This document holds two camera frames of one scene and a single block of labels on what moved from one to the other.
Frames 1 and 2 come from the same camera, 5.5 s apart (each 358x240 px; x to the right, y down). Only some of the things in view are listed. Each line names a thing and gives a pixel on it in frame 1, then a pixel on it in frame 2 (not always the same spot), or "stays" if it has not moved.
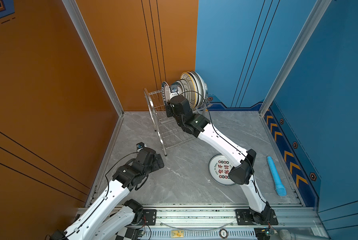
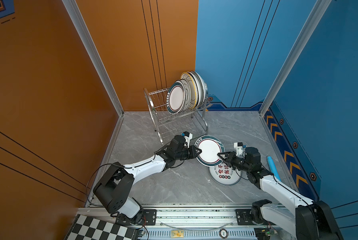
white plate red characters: (219, 168) stays
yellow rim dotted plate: (187, 76) stays
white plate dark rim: (166, 92) -> (210, 146)
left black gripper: (157, 166) -> (193, 155)
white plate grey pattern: (188, 90) stays
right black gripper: (168, 109) -> (230, 157)
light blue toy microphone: (280, 188) stays
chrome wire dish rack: (170, 132) stays
